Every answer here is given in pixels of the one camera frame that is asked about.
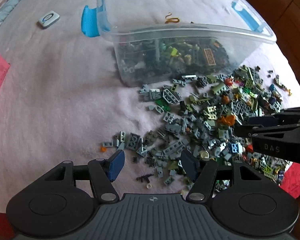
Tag pale pink fleece blanket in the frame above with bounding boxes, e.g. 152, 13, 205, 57
0, 0, 300, 205

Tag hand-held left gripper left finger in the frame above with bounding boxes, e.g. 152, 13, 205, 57
22, 150, 125, 202

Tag black toy gun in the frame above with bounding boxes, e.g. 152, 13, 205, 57
136, 174, 154, 182

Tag pile of toy bricks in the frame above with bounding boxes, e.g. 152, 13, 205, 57
101, 65, 293, 193
115, 36, 230, 80

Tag brown wooden wardrobe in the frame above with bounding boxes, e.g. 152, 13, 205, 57
220, 0, 300, 85

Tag small white electronic device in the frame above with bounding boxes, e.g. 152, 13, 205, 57
37, 10, 60, 30

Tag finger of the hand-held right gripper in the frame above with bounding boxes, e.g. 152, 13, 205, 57
234, 125, 300, 164
247, 106, 300, 128

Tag red bedsheet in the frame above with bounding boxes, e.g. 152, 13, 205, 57
280, 162, 300, 200

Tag clear plastic box blue latches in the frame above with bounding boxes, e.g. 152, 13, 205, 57
81, 0, 277, 88

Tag brown tan toy figure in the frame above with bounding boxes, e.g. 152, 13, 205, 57
274, 75, 289, 90

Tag light blue quilt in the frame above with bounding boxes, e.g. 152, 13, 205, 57
0, 0, 40, 43

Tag tan toy brick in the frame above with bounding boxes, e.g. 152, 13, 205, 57
203, 47, 217, 65

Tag orange toy snake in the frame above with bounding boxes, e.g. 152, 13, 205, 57
164, 12, 180, 24

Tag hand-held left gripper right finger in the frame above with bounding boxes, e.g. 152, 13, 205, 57
180, 150, 278, 202

